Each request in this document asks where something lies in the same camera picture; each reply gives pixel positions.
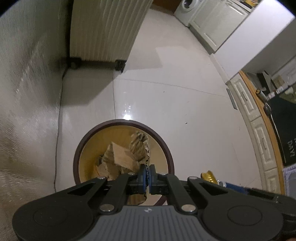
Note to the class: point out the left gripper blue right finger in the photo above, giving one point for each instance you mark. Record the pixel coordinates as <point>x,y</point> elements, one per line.
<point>153,180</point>

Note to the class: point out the blue crushed drink can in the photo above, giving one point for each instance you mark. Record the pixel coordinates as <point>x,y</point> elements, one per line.
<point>236,188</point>

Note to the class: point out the cream ribbed suitcase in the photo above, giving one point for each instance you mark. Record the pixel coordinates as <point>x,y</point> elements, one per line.
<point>103,31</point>

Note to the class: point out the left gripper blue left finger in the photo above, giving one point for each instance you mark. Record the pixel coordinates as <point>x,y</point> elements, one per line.
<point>142,180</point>

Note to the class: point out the brown paper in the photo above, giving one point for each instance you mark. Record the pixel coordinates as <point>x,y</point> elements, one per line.
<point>125,153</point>

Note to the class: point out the white washing machine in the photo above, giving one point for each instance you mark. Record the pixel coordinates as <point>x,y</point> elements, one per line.
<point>186,10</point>

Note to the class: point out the brown round trash bin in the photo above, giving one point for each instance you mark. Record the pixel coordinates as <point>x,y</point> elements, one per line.
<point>110,196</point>

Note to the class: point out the gold wrapper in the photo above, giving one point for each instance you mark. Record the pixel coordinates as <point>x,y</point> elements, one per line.
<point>209,176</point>

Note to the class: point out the white low tv cabinet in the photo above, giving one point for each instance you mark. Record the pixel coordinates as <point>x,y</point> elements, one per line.
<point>270,119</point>

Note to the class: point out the white kitchen cabinets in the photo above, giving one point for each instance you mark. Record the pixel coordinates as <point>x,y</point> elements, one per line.
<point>215,21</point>

